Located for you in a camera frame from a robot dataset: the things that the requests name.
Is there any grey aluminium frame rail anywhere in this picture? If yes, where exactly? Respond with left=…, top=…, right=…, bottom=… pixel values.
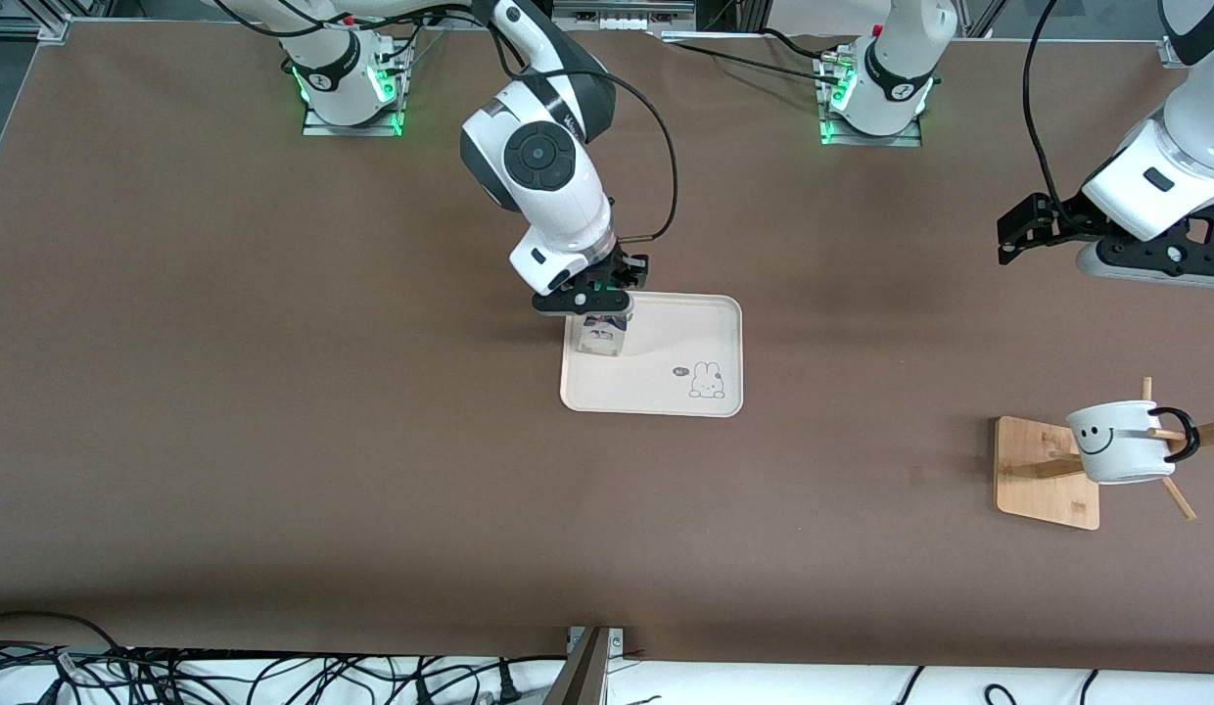
left=553, top=0, right=696, bottom=30

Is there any aluminium corner frame extrusion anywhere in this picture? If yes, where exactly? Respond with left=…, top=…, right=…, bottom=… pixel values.
left=0, top=0, right=71, bottom=45

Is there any black base connector cable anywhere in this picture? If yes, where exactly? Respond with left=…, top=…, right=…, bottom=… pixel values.
left=656, top=29, right=848, bottom=89

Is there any wooden cup stand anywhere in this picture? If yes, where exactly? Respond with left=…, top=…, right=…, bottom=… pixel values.
left=994, top=377, right=1214, bottom=532

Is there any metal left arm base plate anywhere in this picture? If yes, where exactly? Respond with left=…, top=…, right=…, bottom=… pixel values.
left=817, top=108, right=923, bottom=148

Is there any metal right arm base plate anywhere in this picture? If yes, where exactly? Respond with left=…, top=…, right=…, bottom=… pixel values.
left=302, top=93, right=405, bottom=138

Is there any aluminium profile with bracket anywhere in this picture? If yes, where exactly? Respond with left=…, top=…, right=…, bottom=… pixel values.
left=543, top=627, right=626, bottom=705

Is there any black looping floor cable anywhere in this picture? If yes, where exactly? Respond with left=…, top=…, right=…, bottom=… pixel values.
left=0, top=612, right=128, bottom=655

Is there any white smiley face cup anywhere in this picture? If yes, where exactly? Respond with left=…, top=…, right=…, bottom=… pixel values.
left=1064, top=399, right=1202, bottom=487

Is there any blue white milk carton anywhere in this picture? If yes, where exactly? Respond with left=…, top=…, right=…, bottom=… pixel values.
left=580, top=313, right=630, bottom=359

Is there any cream rabbit print tray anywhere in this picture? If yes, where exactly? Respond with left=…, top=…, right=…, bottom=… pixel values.
left=560, top=292, right=744, bottom=419

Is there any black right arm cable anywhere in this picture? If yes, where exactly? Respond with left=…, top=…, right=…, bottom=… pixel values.
left=485, top=0, right=680, bottom=246

